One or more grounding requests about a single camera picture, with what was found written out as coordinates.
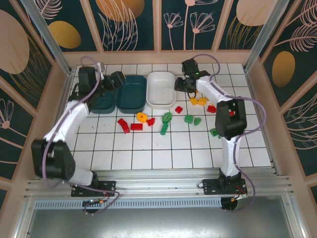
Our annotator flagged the aluminium frame post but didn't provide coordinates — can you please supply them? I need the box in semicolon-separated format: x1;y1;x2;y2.
243;0;296;73
21;0;75;76

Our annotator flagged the shiny metal sheet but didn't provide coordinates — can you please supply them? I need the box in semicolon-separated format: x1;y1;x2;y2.
24;195;306;238

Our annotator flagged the teal plastic container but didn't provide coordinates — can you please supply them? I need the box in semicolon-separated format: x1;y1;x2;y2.
116;75;148;115
89;84;118;115

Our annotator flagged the aluminium side rail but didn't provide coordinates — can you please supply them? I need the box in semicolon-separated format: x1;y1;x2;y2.
59;69;76;110
247;70;283;176

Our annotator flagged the white plastic container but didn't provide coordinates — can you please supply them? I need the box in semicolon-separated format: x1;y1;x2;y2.
146;71;177;109

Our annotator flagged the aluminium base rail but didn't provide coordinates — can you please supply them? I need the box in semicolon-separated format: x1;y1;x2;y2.
23;170;295;199

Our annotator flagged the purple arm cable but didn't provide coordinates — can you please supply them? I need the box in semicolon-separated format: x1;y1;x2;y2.
41;56;122;216
192;53;267;214

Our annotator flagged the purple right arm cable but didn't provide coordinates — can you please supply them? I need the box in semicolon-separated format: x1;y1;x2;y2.
192;53;267;214

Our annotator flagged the grey slotted cable duct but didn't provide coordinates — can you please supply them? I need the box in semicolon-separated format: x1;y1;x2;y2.
34;198;222;210

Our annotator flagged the green long lego brick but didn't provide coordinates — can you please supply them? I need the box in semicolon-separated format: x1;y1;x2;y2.
159;122;170;136

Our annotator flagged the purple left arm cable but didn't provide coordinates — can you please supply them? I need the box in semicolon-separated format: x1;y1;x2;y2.
41;56;122;216

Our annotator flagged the small wired connector board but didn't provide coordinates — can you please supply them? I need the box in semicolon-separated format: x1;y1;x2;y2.
82;198;110;208
231;192;249;202

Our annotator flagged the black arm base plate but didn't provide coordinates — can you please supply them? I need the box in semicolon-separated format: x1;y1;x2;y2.
71;180;117;198
202;178;248;196

